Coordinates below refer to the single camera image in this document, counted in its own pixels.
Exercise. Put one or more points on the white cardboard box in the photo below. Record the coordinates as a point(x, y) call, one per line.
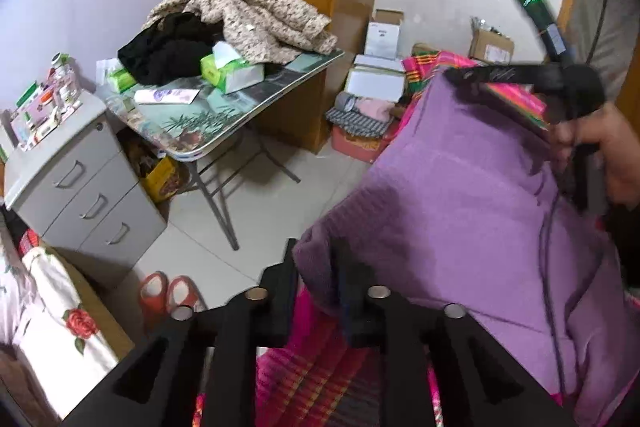
point(382, 34)

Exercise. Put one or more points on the pile of medicine boxes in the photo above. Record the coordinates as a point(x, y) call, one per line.
point(45, 107)

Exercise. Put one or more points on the folding table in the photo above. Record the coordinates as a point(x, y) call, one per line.
point(225, 112)

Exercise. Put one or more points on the grey checked cloth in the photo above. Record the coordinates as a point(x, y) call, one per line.
point(355, 119)

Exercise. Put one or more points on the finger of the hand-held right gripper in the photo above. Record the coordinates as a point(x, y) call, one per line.
point(500, 74)

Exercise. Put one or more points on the yellow bag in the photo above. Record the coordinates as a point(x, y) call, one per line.
point(162, 177)

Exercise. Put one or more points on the person's right hand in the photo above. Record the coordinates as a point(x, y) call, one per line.
point(620, 157)

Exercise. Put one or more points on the grey drawer cabinet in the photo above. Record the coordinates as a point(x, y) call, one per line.
point(85, 187)

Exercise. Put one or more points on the grey zip curtain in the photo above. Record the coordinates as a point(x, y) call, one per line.
point(602, 17)

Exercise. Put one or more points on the plaid bed sheet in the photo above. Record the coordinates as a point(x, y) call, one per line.
point(310, 372)

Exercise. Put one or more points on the pink cloth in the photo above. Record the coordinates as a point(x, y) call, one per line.
point(375, 108)

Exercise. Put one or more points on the pile of clothes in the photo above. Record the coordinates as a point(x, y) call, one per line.
point(260, 12)

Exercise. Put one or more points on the open green tissue pack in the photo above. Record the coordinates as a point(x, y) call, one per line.
point(232, 74)

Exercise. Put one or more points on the person's right forearm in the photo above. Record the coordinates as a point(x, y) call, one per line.
point(625, 247)

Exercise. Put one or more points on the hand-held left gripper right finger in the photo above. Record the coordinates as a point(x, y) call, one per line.
point(345, 302)

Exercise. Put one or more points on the purple fleece garment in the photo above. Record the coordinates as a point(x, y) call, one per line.
point(450, 207)

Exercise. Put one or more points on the small green tissue pack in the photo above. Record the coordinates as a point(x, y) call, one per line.
point(121, 79)

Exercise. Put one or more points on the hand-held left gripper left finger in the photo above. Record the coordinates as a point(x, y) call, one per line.
point(292, 287)

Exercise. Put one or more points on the black garment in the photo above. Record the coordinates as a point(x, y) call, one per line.
point(165, 52)

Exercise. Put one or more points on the white wipes packet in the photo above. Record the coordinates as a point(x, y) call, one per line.
point(165, 96)

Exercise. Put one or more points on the red plastic basin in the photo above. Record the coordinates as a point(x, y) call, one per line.
point(357, 147)

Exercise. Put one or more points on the rose print bedding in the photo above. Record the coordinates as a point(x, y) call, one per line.
point(55, 322)

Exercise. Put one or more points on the brown cardboard box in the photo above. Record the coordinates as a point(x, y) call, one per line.
point(492, 47)

